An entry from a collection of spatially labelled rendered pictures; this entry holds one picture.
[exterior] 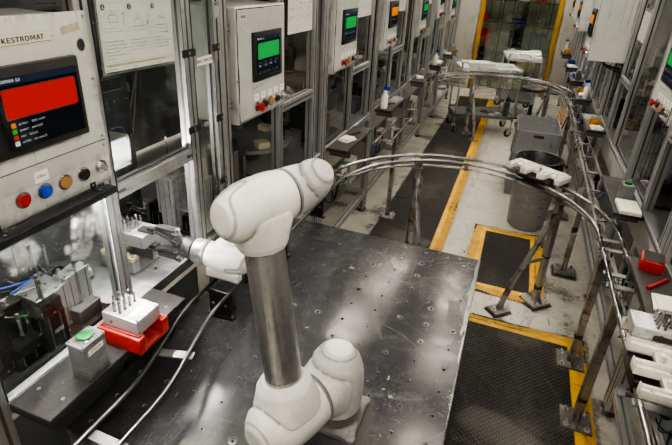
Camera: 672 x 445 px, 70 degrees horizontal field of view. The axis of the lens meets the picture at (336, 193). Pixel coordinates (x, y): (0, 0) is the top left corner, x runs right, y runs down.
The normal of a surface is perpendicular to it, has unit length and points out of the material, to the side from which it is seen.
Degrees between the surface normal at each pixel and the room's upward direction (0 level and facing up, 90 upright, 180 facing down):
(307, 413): 76
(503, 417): 0
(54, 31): 90
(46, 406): 0
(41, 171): 90
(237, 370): 0
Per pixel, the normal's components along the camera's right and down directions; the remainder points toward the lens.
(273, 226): 0.65, 0.27
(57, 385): 0.05, -0.90
